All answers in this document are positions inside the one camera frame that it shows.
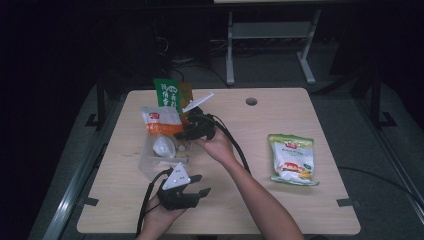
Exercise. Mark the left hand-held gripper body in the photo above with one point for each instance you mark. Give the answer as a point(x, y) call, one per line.
point(176, 196)

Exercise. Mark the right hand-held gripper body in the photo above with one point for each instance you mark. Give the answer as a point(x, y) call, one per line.
point(201, 125)

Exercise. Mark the white and orange food packet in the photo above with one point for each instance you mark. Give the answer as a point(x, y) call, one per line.
point(161, 125)

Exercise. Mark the green and red food packet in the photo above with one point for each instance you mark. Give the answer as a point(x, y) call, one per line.
point(168, 95)

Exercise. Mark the clear plastic container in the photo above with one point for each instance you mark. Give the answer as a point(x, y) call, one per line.
point(148, 165)

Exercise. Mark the person's right hand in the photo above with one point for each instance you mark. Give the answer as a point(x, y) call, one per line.
point(218, 146)

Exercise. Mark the person's left hand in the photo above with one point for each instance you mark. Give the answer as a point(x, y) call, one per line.
point(155, 220)

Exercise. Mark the black metal stand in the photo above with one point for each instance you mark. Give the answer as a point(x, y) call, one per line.
point(376, 100)
point(100, 106)

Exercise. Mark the black tape tab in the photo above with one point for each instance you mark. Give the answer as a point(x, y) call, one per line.
point(345, 202)
point(90, 201)

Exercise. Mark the white and green food packet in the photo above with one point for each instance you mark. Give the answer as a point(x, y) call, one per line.
point(293, 160)

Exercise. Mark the aluminium rail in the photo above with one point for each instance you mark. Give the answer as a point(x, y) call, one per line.
point(76, 186)
point(390, 150)

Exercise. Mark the white metal stand frame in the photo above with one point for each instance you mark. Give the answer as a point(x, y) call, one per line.
point(270, 30)

